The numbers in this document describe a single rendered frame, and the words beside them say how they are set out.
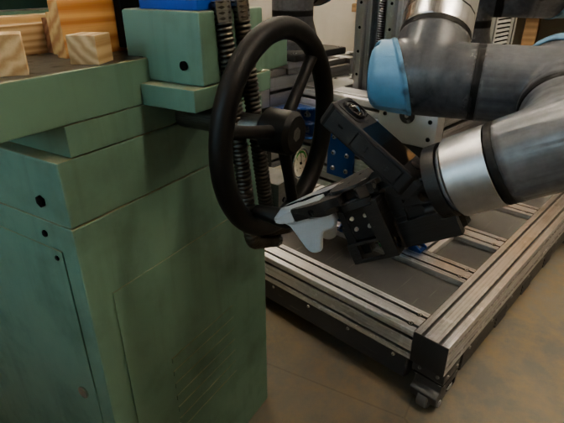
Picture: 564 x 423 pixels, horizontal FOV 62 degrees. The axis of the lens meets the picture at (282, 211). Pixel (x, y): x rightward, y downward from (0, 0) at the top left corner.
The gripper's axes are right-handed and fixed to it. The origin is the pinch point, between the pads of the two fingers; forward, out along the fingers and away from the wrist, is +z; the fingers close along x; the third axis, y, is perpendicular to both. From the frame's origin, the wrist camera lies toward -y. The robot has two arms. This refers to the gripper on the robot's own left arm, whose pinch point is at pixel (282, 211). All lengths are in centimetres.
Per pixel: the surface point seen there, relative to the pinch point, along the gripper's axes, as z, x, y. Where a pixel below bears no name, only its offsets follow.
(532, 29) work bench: 0, 277, 1
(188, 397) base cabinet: 44, 4, 30
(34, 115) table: 14.8, -13.4, -21.6
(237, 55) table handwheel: -3.5, 0.4, -17.9
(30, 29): 24.7, -1.9, -35.6
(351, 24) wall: 122, 333, -61
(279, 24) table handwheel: -5.7, 7.5, -19.8
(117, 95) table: 14.8, -1.9, -21.7
